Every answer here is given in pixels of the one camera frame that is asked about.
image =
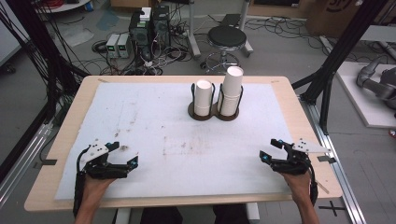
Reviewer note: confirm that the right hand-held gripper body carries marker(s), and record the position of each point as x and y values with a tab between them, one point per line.
295	161

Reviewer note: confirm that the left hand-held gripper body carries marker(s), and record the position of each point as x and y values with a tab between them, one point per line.
96	152

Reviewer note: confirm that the white paper cup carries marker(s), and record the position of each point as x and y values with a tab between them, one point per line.
234	79

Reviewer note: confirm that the person's right hand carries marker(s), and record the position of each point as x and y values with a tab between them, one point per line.
299	186

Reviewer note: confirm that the person's left hand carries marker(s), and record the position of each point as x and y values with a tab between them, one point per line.
95	188

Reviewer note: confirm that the black tape piece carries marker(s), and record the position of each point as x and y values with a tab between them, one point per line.
326	158
49	162

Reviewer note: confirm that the thin wooden stick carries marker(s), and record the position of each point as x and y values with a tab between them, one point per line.
323	187

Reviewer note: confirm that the white foam mat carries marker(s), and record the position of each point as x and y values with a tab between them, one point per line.
186	155

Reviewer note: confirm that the white table leg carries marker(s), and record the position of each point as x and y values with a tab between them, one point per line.
253	212
123	216

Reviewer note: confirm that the person's left leg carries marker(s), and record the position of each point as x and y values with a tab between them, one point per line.
162	217

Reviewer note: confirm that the person's leg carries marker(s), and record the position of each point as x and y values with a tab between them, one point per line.
230	215
162	217

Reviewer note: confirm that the person's right leg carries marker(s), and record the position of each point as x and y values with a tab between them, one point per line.
230	215

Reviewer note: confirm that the white board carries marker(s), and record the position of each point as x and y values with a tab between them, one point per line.
358	102

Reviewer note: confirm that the short stack of white cups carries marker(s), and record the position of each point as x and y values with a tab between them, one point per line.
203	96

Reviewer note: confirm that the small red object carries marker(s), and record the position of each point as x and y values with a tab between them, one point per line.
393	133

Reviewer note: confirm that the grey power supply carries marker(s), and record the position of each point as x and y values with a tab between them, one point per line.
112	43
124	43

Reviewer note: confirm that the grey metal stand leg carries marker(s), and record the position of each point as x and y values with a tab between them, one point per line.
246	46
193	40

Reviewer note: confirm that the black computer tower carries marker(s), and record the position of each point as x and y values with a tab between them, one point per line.
140	34
161	28

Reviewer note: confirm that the clear plastic bag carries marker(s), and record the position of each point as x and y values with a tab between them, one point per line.
74	34

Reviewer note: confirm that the black round stool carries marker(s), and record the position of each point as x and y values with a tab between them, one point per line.
227	36

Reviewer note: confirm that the teal floor sheet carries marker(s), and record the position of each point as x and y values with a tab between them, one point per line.
107	20

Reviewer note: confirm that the large cardboard box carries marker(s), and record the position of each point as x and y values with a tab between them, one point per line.
327	21

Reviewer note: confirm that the black flat case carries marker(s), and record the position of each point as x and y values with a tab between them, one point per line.
230	19

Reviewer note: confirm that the small white box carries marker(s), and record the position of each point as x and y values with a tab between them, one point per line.
145	14

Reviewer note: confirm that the white panel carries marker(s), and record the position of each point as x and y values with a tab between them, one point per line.
7	40

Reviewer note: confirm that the white round table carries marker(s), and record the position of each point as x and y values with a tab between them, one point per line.
68	6

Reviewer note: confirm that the white side table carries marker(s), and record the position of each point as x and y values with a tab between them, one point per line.
379	32

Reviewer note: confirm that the aluminium rail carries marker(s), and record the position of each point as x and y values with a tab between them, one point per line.
339	180
25	165

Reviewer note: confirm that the black frame beam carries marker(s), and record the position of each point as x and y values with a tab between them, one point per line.
21	147

